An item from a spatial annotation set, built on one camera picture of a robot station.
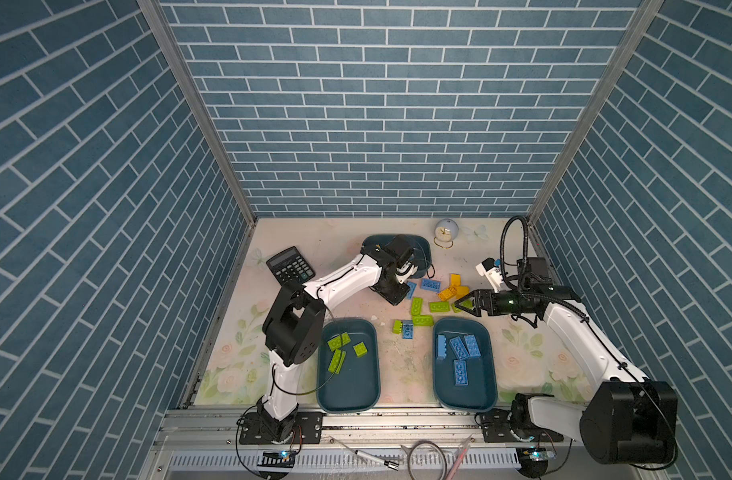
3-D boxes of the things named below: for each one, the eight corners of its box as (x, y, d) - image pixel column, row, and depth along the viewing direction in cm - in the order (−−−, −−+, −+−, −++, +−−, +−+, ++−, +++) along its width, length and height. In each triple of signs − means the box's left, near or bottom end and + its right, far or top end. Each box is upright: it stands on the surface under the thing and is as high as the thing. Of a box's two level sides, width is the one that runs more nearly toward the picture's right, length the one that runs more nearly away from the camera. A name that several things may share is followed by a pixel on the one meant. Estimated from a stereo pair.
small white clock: (434, 248, 114) (438, 233, 107) (432, 233, 119) (435, 218, 112) (456, 248, 114) (461, 233, 107) (453, 233, 119) (458, 218, 112)
